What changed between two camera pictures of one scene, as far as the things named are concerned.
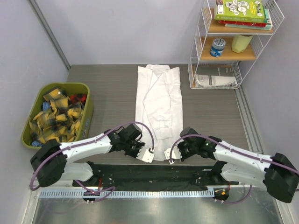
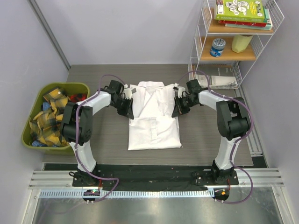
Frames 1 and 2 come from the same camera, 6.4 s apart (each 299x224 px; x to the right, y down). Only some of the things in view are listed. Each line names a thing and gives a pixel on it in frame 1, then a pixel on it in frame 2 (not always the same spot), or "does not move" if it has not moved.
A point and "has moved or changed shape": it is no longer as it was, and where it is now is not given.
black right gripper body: (187, 150) → (184, 103)
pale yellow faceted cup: (240, 42) does not move
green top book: (240, 10) does not move
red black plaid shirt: (78, 97) does not move
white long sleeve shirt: (158, 105) has moved or changed shape
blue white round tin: (217, 46) does not move
